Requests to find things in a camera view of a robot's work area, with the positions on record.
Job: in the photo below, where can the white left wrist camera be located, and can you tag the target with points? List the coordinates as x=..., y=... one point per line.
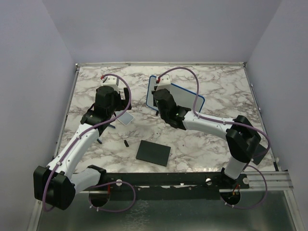
x=111, y=81

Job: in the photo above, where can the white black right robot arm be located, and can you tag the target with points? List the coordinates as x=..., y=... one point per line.
x=242, y=138

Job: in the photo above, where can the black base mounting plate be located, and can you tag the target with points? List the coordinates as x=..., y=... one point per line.
x=168, y=186

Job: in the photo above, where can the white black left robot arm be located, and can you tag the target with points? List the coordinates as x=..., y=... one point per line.
x=56, y=184

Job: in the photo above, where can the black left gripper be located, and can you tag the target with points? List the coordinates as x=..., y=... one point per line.
x=123, y=103

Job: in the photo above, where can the blue-framed whiteboard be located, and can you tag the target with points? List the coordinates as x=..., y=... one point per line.
x=182, y=96

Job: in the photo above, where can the black rectangular eraser pad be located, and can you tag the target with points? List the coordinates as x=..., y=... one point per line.
x=153, y=153

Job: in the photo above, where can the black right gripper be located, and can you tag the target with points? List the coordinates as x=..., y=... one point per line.
x=167, y=90

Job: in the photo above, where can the small white-framed grey tablet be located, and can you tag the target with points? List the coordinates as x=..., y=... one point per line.
x=126, y=118

